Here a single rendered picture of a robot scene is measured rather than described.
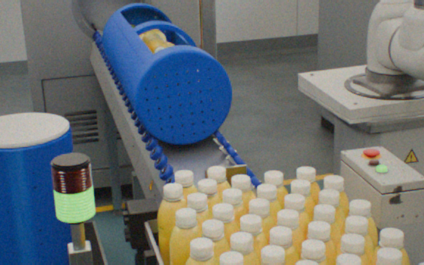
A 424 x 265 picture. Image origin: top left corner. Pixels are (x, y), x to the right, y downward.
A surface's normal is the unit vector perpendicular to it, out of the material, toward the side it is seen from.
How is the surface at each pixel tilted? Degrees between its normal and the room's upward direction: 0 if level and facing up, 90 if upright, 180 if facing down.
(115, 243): 0
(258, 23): 90
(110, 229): 0
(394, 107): 90
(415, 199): 90
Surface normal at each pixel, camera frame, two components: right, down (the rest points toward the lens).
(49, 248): 0.55, 0.27
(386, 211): 0.24, 0.32
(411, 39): -0.92, 0.15
